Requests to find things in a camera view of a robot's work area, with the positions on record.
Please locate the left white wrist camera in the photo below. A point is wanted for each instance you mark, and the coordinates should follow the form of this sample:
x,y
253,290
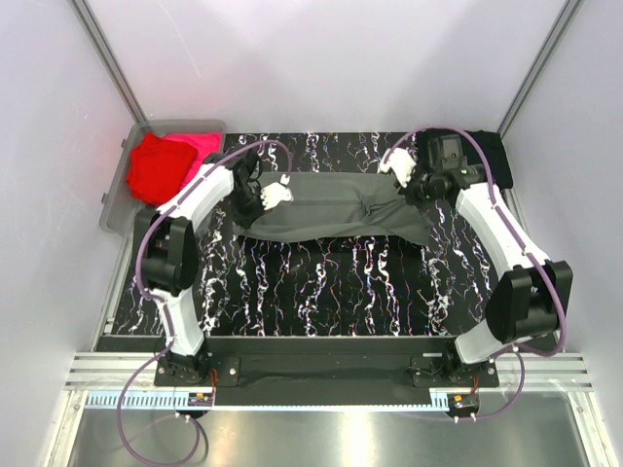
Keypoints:
x,y
276,193

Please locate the folded black t-shirt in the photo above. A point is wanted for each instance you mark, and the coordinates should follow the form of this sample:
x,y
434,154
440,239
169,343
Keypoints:
x,y
495,153

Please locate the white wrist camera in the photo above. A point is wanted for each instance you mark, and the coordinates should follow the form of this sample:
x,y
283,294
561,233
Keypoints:
x,y
400,163
276,193

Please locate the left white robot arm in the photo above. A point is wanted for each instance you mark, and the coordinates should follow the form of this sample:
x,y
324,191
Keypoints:
x,y
167,253

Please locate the clear plastic bin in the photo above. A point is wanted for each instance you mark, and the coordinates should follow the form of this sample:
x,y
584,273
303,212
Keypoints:
x,y
118,204

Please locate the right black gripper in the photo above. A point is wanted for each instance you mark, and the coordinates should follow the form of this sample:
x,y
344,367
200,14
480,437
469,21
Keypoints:
x,y
415,190

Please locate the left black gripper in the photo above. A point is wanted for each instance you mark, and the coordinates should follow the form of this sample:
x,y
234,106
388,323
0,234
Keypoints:
x,y
251,200

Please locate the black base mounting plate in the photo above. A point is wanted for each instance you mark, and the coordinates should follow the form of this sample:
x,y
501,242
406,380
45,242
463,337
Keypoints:
x,y
341,380

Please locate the slotted cable duct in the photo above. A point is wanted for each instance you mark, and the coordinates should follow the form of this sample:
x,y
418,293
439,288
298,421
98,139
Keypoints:
x,y
150,400

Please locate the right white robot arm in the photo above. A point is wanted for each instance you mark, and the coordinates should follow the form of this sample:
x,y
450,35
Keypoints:
x,y
531,296

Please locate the red t-shirt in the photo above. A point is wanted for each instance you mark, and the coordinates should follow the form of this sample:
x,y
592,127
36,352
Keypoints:
x,y
158,168

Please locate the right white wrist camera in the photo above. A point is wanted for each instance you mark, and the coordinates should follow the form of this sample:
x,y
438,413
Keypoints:
x,y
400,163

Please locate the pink t-shirt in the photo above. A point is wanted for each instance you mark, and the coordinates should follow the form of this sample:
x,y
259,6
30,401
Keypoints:
x,y
204,143

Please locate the grey t-shirt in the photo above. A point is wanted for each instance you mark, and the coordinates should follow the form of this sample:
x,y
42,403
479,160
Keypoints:
x,y
341,204

